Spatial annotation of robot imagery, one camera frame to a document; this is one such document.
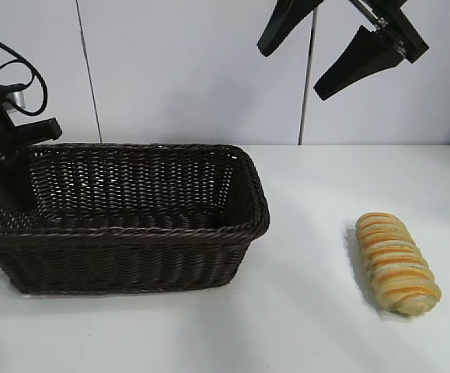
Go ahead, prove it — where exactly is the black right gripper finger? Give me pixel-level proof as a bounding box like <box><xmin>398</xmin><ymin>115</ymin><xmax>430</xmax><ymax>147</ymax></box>
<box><xmin>255</xmin><ymin>0</ymin><xmax>316</xmax><ymax>58</ymax></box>

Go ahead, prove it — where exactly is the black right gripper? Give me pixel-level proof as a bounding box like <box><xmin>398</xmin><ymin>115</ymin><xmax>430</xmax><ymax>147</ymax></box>
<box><xmin>312</xmin><ymin>0</ymin><xmax>431</xmax><ymax>103</ymax></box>

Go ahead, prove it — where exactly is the dark brown wicker basket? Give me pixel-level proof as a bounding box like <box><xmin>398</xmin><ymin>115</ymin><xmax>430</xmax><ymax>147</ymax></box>
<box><xmin>0</xmin><ymin>142</ymin><xmax>271</xmax><ymax>295</ymax></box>

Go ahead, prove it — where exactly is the long striped bread roll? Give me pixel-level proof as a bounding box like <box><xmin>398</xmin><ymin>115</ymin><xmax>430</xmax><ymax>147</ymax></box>
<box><xmin>354</xmin><ymin>211</ymin><xmax>442</xmax><ymax>318</ymax></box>

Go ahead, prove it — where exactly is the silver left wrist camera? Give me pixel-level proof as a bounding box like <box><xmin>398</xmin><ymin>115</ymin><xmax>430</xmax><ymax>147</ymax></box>
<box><xmin>3</xmin><ymin>82</ymin><xmax>28</xmax><ymax>114</ymax></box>

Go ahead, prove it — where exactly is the black left wrist camera cable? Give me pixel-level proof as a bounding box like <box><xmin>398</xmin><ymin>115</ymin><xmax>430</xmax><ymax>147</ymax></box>
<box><xmin>0</xmin><ymin>30</ymin><xmax>50</xmax><ymax>118</ymax></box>

